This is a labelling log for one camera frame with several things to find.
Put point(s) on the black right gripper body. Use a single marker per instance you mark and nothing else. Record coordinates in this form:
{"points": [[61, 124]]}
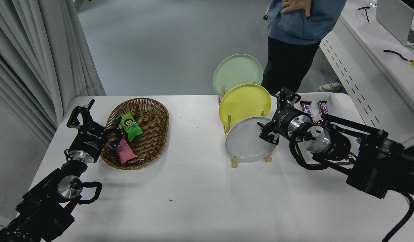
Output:
{"points": [[282, 122]]}

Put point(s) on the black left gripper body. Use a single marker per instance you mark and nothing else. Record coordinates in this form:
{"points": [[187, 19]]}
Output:
{"points": [[89, 141]]}

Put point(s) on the grey plate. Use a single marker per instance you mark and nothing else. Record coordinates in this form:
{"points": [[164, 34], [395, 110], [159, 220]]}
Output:
{"points": [[243, 141]]}

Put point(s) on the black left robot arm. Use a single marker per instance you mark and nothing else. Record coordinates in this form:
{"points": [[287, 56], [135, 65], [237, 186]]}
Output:
{"points": [[42, 208]]}

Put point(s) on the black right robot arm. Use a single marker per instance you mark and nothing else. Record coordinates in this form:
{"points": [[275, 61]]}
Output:
{"points": [[378, 168]]}

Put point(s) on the yellow plate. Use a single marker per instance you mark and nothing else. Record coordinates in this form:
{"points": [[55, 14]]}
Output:
{"points": [[243, 102]]}

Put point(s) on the wooden plate rack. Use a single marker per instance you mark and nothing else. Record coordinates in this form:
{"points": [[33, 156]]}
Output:
{"points": [[233, 163]]}

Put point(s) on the pale green plate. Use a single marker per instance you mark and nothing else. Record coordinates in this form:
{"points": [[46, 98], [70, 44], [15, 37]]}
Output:
{"points": [[237, 72]]}

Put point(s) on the person's hand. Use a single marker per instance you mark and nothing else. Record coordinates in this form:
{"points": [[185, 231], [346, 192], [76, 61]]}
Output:
{"points": [[297, 5]]}

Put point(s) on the green snack packet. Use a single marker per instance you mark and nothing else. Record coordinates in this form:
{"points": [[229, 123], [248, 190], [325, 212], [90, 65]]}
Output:
{"points": [[129, 126]]}

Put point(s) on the pink snack packet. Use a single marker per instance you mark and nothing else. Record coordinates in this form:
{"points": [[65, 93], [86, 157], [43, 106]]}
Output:
{"points": [[124, 153]]}

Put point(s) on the brown Snickers bar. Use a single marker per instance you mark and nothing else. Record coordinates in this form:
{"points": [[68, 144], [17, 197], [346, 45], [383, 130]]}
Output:
{"points": [[307, 109], [323, 107]]}

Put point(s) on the brown oval wicker basket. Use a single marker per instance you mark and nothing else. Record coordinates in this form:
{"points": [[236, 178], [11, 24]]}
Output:
{"points": [[153, 127]]}

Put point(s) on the grey-white sneaker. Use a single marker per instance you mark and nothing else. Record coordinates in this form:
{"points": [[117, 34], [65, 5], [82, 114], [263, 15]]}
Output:
{"points": [[331, 88]]}

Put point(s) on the white tray with brown rim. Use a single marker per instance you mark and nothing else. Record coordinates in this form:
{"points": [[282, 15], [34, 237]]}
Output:
{"points": [[341, 107]]}

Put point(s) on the white desk with slotted panel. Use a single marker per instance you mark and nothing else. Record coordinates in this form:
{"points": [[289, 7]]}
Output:
{"points": [[368, 67]]}

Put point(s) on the white pleated curtain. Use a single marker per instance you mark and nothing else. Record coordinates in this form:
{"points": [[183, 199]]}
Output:
{"points": [[25, 50]]}

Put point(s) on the black eyeglasses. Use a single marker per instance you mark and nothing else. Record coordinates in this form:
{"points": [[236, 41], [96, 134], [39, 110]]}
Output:
{"points": [[365, 11]]}

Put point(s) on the silver laptop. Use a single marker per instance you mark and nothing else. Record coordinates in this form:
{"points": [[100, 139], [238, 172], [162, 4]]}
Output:
{"points": [[395, 16]]}

